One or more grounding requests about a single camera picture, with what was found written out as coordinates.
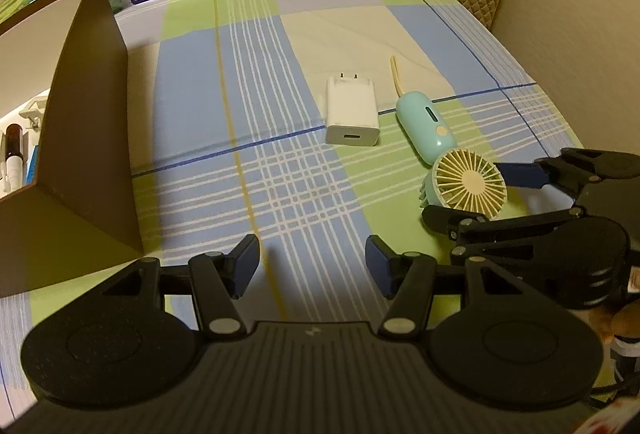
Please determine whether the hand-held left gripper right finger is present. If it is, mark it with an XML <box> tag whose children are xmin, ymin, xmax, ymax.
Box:
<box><xmin>365</xmin><ymin>235</ymin><xmax>528</xmax><ymax>340</ymax></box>

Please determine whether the white plastic holder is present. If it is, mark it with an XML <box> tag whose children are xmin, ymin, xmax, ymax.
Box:
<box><xmin>18</xmin><ymin>96</ymin><xmax>51</xmax><ymax>130</ymax></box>

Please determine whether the white charger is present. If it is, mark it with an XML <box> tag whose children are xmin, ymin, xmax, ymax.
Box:
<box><xmin>324</xmin><ymin>72</ymin><xmax>381</xmax><ymax>147</ymax></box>

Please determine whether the person's right hand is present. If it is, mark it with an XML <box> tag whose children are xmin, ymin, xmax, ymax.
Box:
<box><xmin>591</xmin><ymin>301</ymin><xmax>640</xmax><ymax>345</ymax></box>

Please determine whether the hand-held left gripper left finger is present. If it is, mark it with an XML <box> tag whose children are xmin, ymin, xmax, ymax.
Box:
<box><xmin>100</xmin><ymin>234</ymin><xmax>261</xmax><ymax>340</ymax></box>

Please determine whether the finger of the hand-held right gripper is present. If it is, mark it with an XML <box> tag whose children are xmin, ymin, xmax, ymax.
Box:
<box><xmin>494</xmin><ymin>147</ymin><xmax>640</xmax><ymax>203</ymax></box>
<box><xmin>422</xmin><ymin>205</ymin><xmax>586</xmax><ymax>265</ymax></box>

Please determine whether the red white printed cloth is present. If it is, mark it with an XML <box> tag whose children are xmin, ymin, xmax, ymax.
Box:
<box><xmin>569</xmin><ymin>393</ymin><xmax>640</xmax><ymax>434</ymax></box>

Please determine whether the small white spray bottle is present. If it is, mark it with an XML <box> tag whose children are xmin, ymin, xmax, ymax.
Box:
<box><xmin>3</xmin><ymin>123</ymin><xmax>26</xmax><ymax>190</ymax></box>

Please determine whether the brown storage box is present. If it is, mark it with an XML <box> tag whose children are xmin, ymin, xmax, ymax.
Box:
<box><xmin>0</xmin><ymin>0</ymin><xmax>146</xmax><ymax>299</ymax></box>

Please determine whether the blue medicine box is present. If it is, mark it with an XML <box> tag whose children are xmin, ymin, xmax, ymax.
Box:
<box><xmin>24</xmin><ymin>143</ymin><xmax>44</xmax><ymax>187</ymax></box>

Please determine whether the teal handheld fan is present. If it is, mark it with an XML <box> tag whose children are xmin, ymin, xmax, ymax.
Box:
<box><xmin>389</xmin><ymin>56</ymin><xmax>507</xmax><ymax>221</ymax></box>

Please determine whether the black cable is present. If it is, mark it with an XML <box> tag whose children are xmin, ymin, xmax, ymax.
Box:
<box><xmin>589</xmin><ymin>378</ymin><xmax>640</xmax><ymax>411</ymax></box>

